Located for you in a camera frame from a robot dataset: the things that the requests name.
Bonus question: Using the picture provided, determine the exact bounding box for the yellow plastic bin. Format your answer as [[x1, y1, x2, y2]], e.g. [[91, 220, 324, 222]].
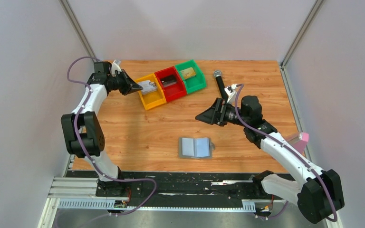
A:
[[135, 73, 166, 110]]

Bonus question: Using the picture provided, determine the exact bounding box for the grey card holder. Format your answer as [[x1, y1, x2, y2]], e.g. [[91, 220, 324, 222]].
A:
[[178, 137, 215, 159]]

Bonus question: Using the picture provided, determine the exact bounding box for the right aluminium frame post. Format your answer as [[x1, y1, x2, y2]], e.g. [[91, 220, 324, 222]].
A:
[[279, 0, 325, 131]]

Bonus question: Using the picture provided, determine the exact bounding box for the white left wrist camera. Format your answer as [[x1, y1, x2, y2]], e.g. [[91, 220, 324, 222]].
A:
[[111, 59, 122, 75]]

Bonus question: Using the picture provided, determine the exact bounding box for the black card in red bin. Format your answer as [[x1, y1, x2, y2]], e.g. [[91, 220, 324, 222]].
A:
[[161, 75, 177, 88]]

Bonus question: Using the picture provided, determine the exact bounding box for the gold card in green bin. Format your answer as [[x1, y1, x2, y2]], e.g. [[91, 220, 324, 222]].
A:
[[180, 67, 196, 80]]

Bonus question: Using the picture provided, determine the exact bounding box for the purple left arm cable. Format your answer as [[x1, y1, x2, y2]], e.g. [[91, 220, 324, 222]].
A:
[[67, 57, 157, 216]]

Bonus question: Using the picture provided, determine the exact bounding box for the red plastic bin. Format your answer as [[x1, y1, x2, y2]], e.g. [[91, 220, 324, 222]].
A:
[[154, 66, 187, 103]]

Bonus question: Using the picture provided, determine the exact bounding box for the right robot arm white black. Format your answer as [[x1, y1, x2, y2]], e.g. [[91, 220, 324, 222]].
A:
[[195, 95, 345, 224]]

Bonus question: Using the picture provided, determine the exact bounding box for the pink card stand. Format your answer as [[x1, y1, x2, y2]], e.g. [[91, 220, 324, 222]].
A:
[[285, 132, 309, 156]]

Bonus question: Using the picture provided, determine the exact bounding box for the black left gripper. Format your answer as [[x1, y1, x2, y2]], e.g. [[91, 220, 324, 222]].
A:
[[107, 69, 143, 96]]

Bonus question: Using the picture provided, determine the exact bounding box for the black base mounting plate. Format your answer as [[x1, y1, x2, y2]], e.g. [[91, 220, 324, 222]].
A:
[[81, 170, 284, 212]]

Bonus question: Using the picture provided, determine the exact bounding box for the aluminium frame post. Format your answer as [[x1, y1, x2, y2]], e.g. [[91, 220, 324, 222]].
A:
[[59, 0, 101, 111], [279, 0, 325, 131]]

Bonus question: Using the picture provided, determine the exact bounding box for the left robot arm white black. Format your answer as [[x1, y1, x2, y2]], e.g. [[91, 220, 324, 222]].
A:
[[61, 60, 143, 196]]

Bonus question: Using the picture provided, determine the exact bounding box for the left aluminium frame post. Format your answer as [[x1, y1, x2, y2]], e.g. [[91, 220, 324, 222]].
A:
[[59, 0, 101, 111]]

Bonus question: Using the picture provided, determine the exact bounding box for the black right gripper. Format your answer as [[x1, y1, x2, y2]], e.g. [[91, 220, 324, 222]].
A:
[[195, 98, 249, 128]]

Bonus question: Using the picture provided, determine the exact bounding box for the green plastic bin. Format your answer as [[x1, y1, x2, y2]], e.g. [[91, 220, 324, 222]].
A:
[[174, 59, 207, 94]]

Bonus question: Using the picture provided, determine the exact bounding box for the black handheld microphone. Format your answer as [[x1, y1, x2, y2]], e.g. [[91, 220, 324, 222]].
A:
[[213, 70, 229, 100]]

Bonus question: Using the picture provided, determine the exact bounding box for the silver card in yellow bin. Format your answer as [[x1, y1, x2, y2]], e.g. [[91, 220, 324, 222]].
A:
[[141, 84, 157, 95]]

